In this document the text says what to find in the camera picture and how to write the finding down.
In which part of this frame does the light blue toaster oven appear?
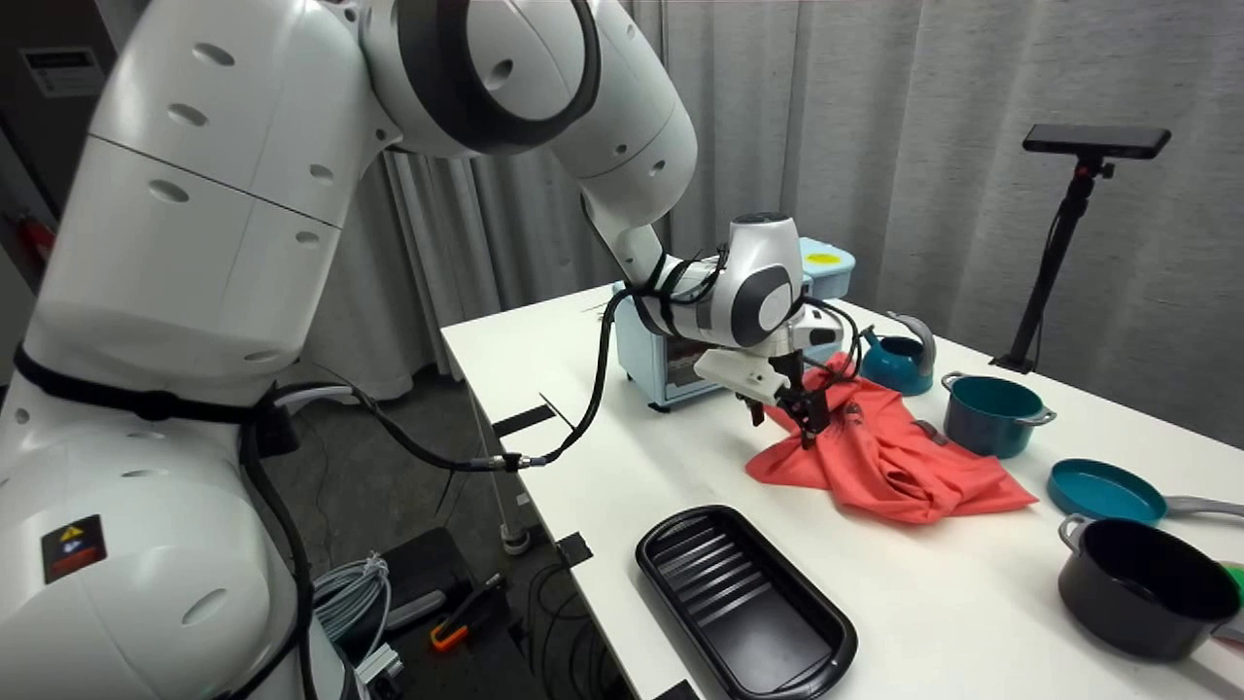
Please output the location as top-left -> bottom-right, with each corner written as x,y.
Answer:
614,239 -> 855,413

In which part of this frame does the red cloth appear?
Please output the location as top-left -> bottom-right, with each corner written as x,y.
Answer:
746,366 -> 1034,524

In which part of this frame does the blue toy kettle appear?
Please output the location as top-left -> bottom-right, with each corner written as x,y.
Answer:
863,315 -> 935,398

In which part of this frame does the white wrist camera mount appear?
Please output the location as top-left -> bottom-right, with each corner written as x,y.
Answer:
696,345 -> 786,405

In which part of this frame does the teal pot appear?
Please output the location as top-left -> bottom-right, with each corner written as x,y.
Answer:
942,373 -> 1052,458

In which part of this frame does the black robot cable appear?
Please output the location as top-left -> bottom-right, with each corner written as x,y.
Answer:
228,275 -> 654,700

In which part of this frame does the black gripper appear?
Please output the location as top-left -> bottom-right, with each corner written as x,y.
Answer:
764,356 -> 837,448

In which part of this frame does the black pot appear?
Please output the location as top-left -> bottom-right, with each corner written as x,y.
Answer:
1059,518 -> 1239,660

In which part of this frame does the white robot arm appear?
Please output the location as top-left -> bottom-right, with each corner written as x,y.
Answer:
0,0 -> 811,700

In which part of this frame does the black grill tray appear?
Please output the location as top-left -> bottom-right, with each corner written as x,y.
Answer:
635,505 -> 859,700

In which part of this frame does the black camera stand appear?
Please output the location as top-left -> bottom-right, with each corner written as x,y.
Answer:
996,124 -> 1171,373

